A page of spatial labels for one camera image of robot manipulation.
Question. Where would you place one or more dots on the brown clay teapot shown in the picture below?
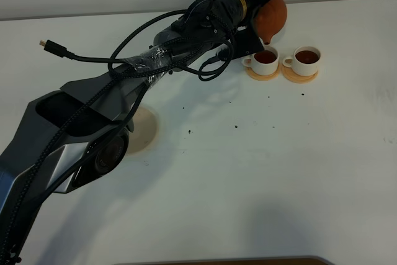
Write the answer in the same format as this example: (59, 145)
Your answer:
(270, 20)

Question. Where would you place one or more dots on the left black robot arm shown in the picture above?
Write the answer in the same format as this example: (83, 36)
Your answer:
(79, 133)

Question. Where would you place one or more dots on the left white teacup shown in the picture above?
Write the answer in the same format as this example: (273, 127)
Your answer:
(264, 63)

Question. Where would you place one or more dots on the white teacup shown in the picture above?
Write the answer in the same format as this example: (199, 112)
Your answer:
(264, 63)
(304, 61)

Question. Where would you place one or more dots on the right white teacup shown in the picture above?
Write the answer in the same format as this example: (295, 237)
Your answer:
(304, 61)

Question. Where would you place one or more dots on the left small wooden coaster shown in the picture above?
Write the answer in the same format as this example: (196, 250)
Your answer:
(258, 77)

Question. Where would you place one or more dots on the small wooden coaster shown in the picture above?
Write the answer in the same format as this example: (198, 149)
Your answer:
(290, 75)
(258, 77)

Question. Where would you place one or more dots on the right small wooden coaster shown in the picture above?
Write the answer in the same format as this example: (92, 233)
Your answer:
(290, 75)

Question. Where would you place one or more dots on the large round wooden coaster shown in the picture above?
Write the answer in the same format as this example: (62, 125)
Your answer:
(146, 128)

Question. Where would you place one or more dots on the dark brown table edge object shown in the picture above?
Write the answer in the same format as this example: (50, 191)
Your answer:
(250, 261)

